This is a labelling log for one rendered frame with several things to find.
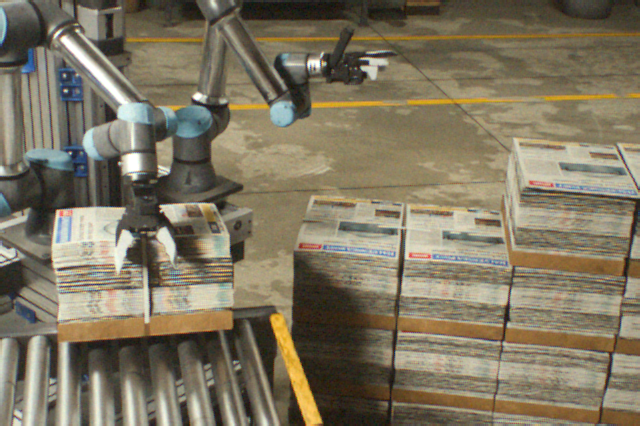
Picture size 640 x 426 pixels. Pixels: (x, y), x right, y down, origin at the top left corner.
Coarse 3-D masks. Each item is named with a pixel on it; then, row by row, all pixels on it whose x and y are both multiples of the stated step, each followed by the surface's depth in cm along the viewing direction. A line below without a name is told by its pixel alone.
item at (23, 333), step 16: (256, 320) 227; (0, 336) 214; (16, 336) 215; (32, 336) 216; (48, 336) 216; (144, 336) 222; (256, 336) 229; (272, 336) 230; (112, 352) 222; (144, 352) 224; (176, 352) 226; (272, 352) 232; (144, 368) 226
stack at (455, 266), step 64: (320, 256) 255; (384, 256) 253; (448, 256) 255; (448, 320) 259; (512, 320) 257; (576, 320) 255; (384, 384) 270; (448, 384) 267; (512, 384) 265; (576, 384) 262
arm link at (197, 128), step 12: (180, 108) 287; (192, 108) 287; (204, 108) 287; (180, 120) 281; (192, 120) 281; (204, 120) 282; (180, 132) 281; (192, 132) 281; (204, 132) 283; (216, 132) 292; (180, 144) 283; (192, 144) 282; (204, 144) 284; (180, 156) 285; (192, 156) 284; (204, 156) 286
